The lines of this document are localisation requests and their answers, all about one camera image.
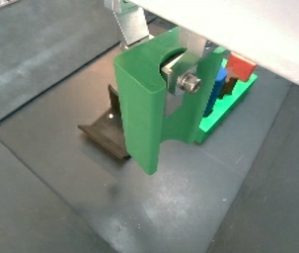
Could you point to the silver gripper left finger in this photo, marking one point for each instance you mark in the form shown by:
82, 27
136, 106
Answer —
131, 20

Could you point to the black curved holder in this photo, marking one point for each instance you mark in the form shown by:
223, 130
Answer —
106, 130

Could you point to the green arch block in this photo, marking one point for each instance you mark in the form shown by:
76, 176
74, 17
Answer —
142, 94

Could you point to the brown star block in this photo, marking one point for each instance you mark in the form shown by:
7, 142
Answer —
229, 87

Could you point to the red rounded block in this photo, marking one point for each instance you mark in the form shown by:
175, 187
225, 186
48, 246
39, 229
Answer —
239, 67

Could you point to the green shape sorter board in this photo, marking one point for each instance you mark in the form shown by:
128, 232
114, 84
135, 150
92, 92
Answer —
222, 107

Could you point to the dark blue hexagonal prism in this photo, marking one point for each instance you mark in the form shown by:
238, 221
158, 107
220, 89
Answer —
216, 89

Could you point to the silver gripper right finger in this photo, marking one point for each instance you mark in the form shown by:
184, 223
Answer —
178, 69

